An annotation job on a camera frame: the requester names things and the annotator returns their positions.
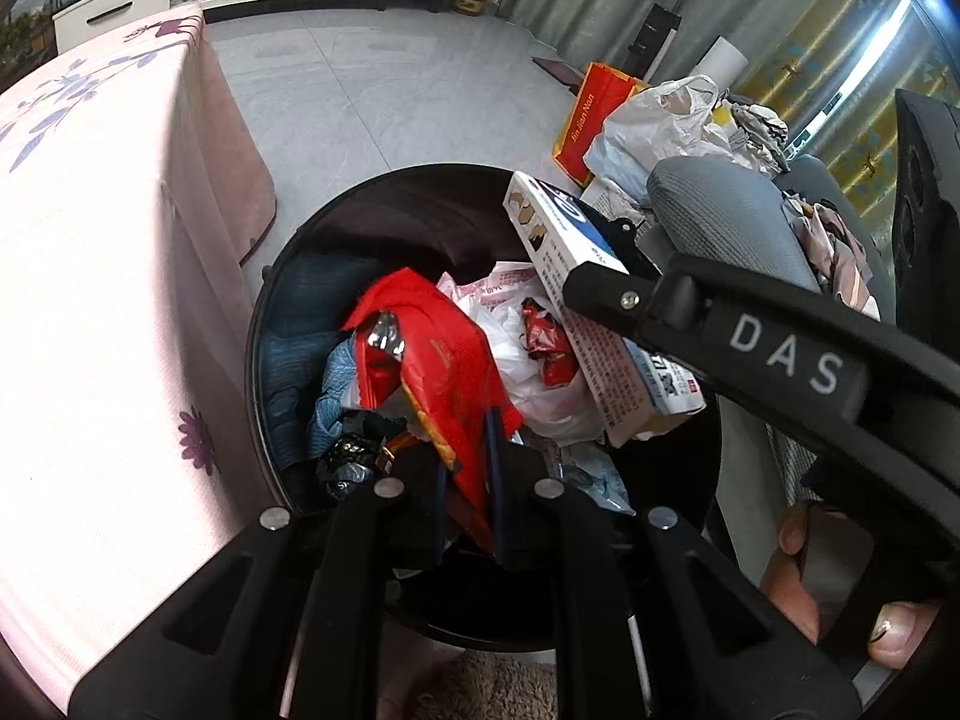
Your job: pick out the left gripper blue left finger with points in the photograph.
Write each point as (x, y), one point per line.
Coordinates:
(441, 486)

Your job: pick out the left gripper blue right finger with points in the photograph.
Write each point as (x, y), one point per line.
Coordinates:
(494, 438)

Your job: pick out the white plastic bag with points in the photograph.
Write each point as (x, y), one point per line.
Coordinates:
(672, 120)
(564, 413)

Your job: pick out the green snack bag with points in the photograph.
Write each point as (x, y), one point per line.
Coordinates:
(356, 447)

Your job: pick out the red foil snack bag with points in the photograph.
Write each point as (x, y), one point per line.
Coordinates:
(410, 337)

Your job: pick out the light blue wrapper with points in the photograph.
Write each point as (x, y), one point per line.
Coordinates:
(337, 395)

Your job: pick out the white blue medicine box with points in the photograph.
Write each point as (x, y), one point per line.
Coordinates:
(639, 395)

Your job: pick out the pink patterned plastic bag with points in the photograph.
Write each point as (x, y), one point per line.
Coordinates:
(509, 283)

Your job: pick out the black round trash bin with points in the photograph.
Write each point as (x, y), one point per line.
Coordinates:
(468, 553)

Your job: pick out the person right hand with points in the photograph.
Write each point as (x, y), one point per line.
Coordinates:
(899, 627)

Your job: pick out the grey chair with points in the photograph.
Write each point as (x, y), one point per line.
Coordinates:
(727, 213)

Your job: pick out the pink floral tablecloth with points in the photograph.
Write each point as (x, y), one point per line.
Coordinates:
(132, 193)

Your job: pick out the red orange shopping bag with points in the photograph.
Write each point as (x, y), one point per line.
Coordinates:
(603, 89)

